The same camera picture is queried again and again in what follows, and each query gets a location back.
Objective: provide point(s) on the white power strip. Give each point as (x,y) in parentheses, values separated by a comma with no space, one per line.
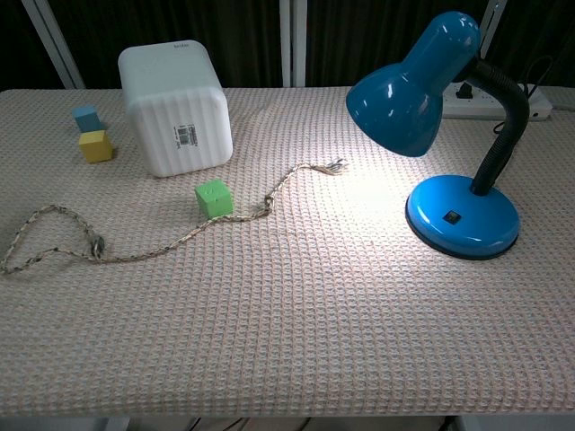
(485,102)

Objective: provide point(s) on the white plastic square bin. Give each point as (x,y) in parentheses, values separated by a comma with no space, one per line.
(179,116)

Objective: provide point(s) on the yellow foam cube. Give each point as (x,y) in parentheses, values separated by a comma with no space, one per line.
(95,146)

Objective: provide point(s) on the white metal frame post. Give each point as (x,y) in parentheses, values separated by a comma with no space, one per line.
(492,22)
(54,40)
(293,42)

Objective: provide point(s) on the green foam cube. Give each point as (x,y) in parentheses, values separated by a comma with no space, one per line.
(214,198)

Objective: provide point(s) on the blue foam cube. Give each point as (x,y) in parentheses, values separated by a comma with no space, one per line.
(87,118)

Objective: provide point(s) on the blue desk lamp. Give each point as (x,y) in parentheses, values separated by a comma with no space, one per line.
(404,108)

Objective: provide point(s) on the black power plug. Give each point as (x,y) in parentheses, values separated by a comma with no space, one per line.
(465,92)

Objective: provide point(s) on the black curtain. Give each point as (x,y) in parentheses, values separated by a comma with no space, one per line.
(157,22)

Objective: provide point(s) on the pink waffle-weave tablecloth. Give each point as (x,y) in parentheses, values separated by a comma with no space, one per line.
(287,292)

